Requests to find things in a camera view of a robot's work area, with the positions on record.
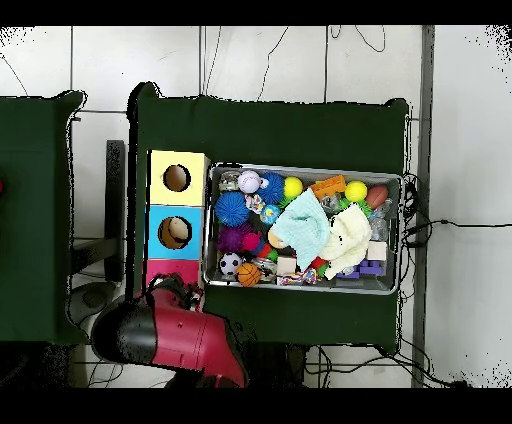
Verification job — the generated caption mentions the mint green cloth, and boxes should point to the mint green cloth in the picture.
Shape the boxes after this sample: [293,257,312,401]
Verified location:
[268,188,332,271]

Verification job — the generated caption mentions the orange plastic toy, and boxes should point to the orange plastic toy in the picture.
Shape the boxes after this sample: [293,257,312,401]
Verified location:
[309,174,347,200]

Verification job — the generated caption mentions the cream cloth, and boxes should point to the cream cloth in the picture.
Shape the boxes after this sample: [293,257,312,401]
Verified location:
[319,202,373,281]

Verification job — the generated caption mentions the wooden box with three holes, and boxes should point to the wooden box with three holes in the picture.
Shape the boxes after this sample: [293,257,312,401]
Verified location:
[141,149,212,291]

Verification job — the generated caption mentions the shallow metal mesh bin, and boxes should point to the shallow metal mesh bin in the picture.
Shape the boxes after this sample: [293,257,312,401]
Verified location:
[203,161,404,296]

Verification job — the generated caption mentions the blue spiky ball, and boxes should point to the blue spiky ball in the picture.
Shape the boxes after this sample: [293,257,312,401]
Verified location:
[214,190,251,228]

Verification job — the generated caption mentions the white baseball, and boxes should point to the white baseball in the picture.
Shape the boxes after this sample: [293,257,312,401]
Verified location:
[237,169,262,194]

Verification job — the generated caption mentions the purple spiky toy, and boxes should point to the purple spiky toy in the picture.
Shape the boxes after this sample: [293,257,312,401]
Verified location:
[215,222,253,254]

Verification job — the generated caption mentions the small soccer ball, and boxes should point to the small soccer ball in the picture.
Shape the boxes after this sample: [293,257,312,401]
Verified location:
[218,251,243,276]

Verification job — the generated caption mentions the small orange basketball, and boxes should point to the small orange basketball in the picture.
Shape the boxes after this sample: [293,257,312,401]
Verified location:
[236,261,262,288]

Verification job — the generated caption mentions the dark green tablecloth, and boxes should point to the dark green tablecloth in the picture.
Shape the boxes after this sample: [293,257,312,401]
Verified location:
[126,81,410,348]
[0,90,92,346]

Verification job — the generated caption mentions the yellow ball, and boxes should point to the yellow ball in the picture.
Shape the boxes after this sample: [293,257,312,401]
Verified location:
[344,180,369,202]

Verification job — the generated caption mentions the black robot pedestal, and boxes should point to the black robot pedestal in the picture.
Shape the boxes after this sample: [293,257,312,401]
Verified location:
[247,342,309,388]

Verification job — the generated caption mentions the black power cable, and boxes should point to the black power cable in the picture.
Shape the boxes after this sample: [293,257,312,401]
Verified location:
[403,217,512,247]

